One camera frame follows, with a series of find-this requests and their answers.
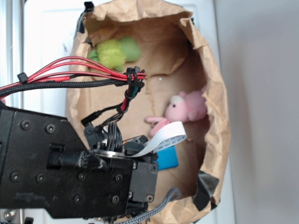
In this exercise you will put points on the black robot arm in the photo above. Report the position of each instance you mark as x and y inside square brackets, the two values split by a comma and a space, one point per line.
[45, 165]

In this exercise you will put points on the blue rectangular block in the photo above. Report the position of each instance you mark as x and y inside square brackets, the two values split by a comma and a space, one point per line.
[167, 158]

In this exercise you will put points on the aluminium frame rail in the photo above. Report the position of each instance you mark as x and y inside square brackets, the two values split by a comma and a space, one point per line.
[11, 64]

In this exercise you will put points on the brown paper bag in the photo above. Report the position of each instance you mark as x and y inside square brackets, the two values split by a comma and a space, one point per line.
[175, 57]

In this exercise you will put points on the green plush toy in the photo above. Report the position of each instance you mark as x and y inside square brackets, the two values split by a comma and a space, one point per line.
[114, 53]

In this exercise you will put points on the pink plush bunny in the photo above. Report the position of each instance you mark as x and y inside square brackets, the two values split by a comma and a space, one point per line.
[183, 107]

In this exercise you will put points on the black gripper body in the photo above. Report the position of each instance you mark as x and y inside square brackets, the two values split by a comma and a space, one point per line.
[120, 181]

